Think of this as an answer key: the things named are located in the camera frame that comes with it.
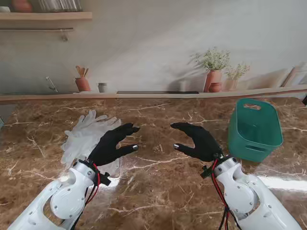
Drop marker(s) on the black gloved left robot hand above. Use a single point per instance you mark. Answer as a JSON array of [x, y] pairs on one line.
[[108, 146]]

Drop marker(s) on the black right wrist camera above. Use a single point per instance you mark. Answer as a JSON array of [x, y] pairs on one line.
[[206, 171]]

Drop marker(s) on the teal plastic basket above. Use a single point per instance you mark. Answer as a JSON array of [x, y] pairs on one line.
[[254, 134]]

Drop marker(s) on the metal wall rail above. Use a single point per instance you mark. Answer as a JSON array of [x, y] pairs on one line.
[[36, 29]]

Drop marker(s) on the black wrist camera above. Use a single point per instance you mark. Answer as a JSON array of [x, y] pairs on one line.
[[105, 179], [206, 171]]

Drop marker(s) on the wooden wall shelf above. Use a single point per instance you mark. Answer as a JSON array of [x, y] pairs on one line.
[[48, 15]]

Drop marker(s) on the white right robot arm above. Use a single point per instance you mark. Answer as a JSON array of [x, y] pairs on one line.
[[239, 191]]

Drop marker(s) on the terracotta utensil pot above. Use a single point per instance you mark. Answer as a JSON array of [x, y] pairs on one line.
[[82, 83]]

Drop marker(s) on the wooden counter ledge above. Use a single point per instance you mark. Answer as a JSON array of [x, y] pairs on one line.
[[72, 96]]

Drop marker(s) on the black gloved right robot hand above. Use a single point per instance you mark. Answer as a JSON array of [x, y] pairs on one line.
[[204, 146]]

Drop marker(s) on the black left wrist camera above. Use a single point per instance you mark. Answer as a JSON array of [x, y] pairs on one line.
[[105, 179]]

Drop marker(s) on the red-brown pot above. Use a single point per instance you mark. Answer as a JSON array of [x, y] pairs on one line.
[[22, 6]]

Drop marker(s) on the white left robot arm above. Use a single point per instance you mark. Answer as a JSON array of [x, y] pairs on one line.
[[67, 198]]

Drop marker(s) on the leaning wooden cutting boards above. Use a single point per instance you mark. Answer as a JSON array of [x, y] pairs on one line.
[[291, 76]]

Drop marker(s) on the white bowl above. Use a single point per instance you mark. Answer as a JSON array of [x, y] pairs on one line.
[[4, 9]]

